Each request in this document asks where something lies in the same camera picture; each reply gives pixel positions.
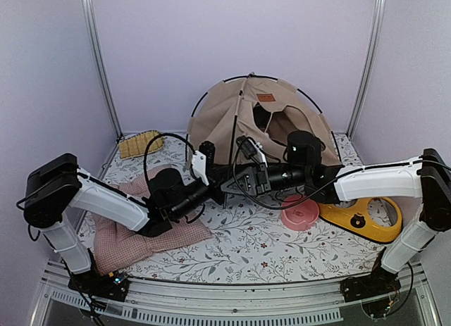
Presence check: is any right aluminium frame post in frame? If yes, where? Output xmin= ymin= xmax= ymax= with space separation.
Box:
xmin=346 ymin=0 xmax=386 ymax=140

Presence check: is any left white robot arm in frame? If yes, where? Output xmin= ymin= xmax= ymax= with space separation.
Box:
xmin=16 ymin=141 xmax=223 ymax=294

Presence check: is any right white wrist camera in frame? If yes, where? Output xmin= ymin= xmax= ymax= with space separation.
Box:
xmin=236 ymin=135 xmax=267 ymax=165

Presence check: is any left aluminium frame post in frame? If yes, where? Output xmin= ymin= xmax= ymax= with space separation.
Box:
xmin=81 ymin=0 xmax=123 ymax=142

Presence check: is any beige fabric pet tent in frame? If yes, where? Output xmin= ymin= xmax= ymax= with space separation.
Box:
xmin=187 ymin=75 xmax=342 ymax=167

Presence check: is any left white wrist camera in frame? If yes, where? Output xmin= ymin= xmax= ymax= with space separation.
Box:
xmin=191 ymin=151 xmax=209 ymax=186

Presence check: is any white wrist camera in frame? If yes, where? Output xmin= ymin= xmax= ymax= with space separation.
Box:
xmin=236 ymin=135 xmax=267 ymax=165
xmin=191 ymin=151 xmax=209 ymax=186

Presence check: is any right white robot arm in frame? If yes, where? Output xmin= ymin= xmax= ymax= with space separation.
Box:
xmin=230 ymin=131 xmax=450 ymax=295

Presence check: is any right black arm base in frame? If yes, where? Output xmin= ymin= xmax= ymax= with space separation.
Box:
xmin=340 ymin=249 xmax=401 ymax=319

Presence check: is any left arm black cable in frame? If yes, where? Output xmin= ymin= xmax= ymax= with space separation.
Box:
xmin=143 ymin=132 xmax=197 ymax=200

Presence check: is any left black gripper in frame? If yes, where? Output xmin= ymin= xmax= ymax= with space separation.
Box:
xmin=171 ymin=164 xmax=238 ymax=222

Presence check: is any black tent pole one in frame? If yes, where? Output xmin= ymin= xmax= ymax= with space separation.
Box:
xmin=222 ymin=89 xmax=243 ymax=209

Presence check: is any pink checkered cushion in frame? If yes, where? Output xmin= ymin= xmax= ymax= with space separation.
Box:
xmin=92 ymin=163 xmax=214 ymax=276

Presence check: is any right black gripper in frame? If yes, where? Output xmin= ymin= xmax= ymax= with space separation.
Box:
xmin=221 ymin=162 xmax=309 ymax=199

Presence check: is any pink pet bowl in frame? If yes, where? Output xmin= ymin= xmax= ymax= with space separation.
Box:
xmin=280 ymin=199 xmax=320 ymax=232

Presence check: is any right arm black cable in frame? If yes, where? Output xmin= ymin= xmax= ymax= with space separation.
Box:
xmin=232 ymin=139 xmax=451 ymax=211

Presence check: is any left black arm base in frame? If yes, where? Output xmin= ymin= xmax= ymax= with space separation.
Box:
xmin=65 ymin=254 xmax=130 ymax=312

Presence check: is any aluminium frame post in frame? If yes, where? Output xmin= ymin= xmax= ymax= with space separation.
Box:
xmin=346 ymin=0 xmax=386 ymax=140
xmin=81 ymin=0 xmax=123 ymax=142

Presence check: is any green circuit board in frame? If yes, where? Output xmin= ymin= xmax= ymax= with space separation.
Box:
xmin=108 ymin=271 xmax=128 ymax=284

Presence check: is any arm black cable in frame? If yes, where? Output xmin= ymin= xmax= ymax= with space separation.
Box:
xmin=232 ymin=139 xmax=451 ymax=211
xmin=143 ymin=132 xmax=197 ymax=200

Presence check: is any yellow double bowl stand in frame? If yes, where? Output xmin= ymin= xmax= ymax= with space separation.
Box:
xmin=319 ymin=197 xmax=402 ymax=244

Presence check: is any woven scratcher tray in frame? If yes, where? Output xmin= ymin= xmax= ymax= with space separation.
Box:
xmin=118 ymin=130 xmax=160 ymax=159

